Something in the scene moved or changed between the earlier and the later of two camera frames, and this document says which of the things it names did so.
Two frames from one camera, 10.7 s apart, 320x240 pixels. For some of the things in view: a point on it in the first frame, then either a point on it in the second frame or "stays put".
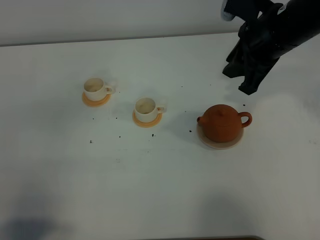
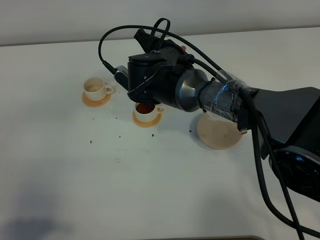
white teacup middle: (146, 110) stays put
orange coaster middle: (147, 124) stays put
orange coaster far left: (95, 104) stays put
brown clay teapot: (222, 123) -> (144, 71)
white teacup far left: (95, 90) stays put
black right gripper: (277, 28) -> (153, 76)
